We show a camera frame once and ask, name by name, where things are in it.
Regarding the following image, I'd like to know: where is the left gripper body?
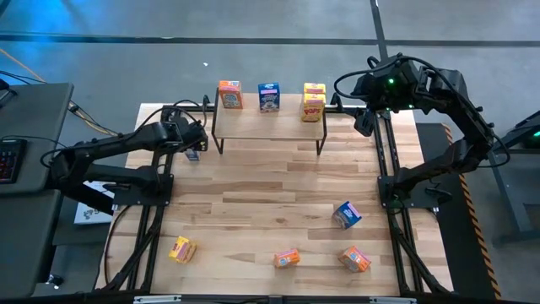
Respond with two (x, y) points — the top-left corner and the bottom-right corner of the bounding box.
(162, 110), (210, 152)

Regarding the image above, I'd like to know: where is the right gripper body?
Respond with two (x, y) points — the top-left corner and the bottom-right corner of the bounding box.
(352, 58), (423, 111)

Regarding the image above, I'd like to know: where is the orange Frosted Mini Wheats box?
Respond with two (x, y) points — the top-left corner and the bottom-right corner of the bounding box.
(273, 247), (301, 269)
(337, 245), (372, 274)
(218, 79), (245, 111)

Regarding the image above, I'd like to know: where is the black beam between desks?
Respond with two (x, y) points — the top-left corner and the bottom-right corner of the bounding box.
(45, 168), (116, 216)

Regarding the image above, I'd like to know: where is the white printed sheet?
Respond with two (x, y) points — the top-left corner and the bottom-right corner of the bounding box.
(73, 180), (117, 225)

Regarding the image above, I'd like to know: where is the black metal stand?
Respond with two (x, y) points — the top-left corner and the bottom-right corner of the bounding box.
(489, 110), (540, 246)

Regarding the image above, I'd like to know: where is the black mat with hazard stripe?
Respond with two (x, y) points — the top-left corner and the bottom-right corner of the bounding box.
(415, 122), (503, 300)

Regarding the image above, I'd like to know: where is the gray desk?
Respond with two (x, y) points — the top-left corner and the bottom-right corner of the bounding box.
(0, 188), (63, 299)
(0, 82), (75, 196)

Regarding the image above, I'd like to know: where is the black device with green light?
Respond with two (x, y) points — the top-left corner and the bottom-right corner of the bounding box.
(521, 126), (540, 149)

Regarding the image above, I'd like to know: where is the silver aluminium profile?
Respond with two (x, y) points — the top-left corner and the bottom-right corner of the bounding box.
(370, 296), (418, 304)
(132, 295), (182, 304)

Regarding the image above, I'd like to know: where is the backlit black keyboard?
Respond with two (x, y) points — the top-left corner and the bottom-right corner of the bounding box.
(0, 138), (27, 185)

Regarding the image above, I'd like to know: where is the black aluminium rig frame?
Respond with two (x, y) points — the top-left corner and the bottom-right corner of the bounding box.
(96, 90), (452, 296)

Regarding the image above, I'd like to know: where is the wooden shelf with black frame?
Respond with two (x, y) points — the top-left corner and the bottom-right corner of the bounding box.
(210, 88), (329, 156)

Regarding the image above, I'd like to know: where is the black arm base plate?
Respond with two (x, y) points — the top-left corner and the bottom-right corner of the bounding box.
(112, 173), (175, 208)
(378, 175), (440, 211)

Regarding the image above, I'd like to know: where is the yellow cable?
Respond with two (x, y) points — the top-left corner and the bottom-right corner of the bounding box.
(0, 46), (105, 132)

